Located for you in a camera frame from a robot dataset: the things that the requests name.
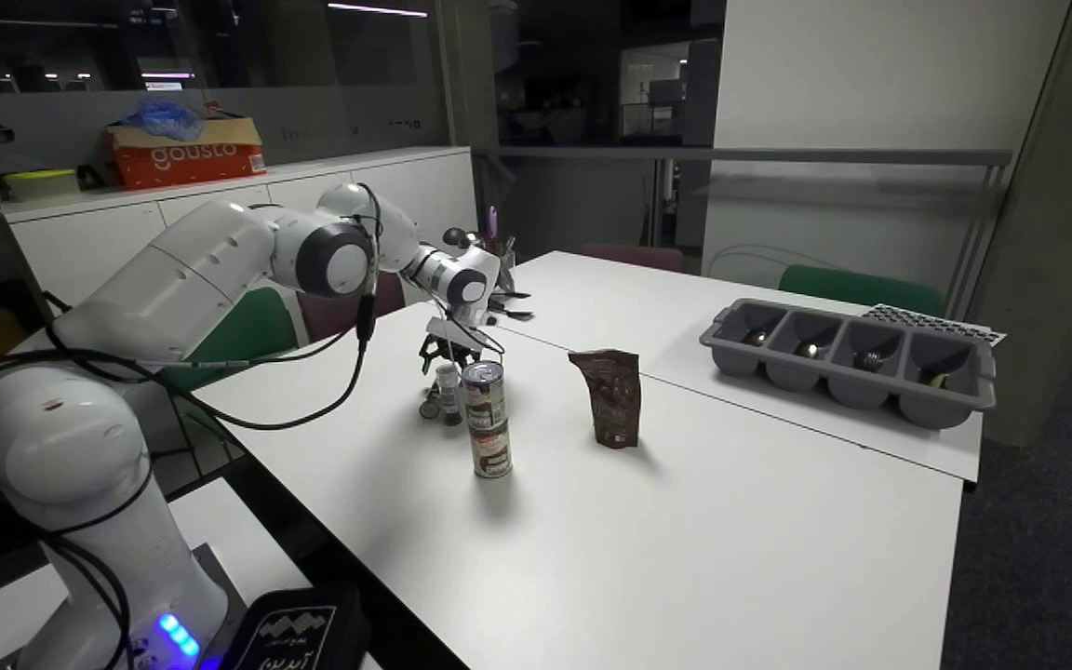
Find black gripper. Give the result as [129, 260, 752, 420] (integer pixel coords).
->
[418, 310, 491, 383]

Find tall printed cylindrical can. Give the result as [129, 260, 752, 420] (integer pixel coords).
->
[459, 358, 517, 484]

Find black metal tongs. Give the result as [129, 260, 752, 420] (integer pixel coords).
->
[491, 285, 537, 323]

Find metal utensil holder cup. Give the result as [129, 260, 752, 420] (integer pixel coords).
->
[484, 242, 527, 304]

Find silver metal spoon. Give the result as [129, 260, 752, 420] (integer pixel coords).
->
[440, 222, 491, 269]

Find green chair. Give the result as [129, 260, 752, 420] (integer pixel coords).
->
[773, 260, 954, 320]
[159, 279, 314, 394]

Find dark red chair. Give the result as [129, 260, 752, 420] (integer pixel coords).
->
[577, 237, 699, 276]

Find black control box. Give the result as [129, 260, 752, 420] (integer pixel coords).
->
[217, 587, 371, 670]

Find orange cardboard box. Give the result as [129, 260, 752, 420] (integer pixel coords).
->
[103, 111, 273, 194]

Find blue plastic bag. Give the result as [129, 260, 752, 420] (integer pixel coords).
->
[121, 94, 207, 146]

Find white low cabinet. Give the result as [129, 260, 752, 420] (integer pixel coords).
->
[0, 146, 481, 311]

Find grey plastic cutlery tray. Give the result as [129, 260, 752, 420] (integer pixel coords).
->
[697, 294, 1002, 433]

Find yellow-green round object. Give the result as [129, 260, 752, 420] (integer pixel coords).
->
[0, 162, 82, 203]

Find grey mesh drainer plate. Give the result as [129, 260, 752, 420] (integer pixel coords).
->
[863, 301, 1010, 353]

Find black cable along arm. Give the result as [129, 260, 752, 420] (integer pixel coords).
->
[12, 285, 384, 436]

